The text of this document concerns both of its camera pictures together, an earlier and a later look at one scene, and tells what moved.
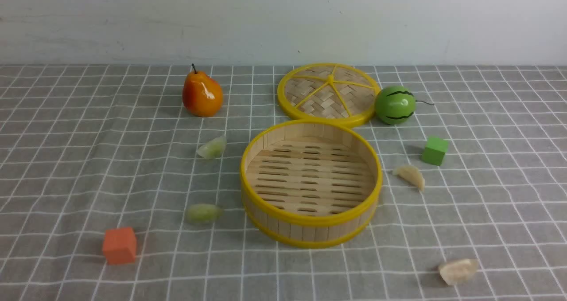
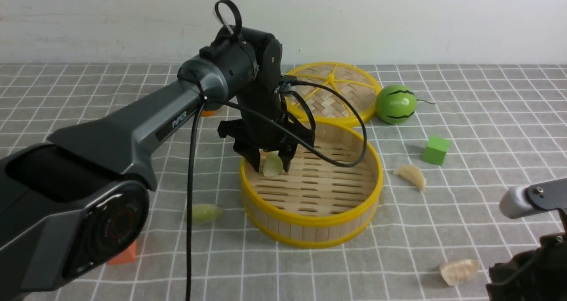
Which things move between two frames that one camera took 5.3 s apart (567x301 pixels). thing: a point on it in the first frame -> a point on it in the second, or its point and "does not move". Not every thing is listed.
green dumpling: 214,149 -> 273,165
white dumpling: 413,175 does not move
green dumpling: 203,214 does not move
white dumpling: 455,272 does not move
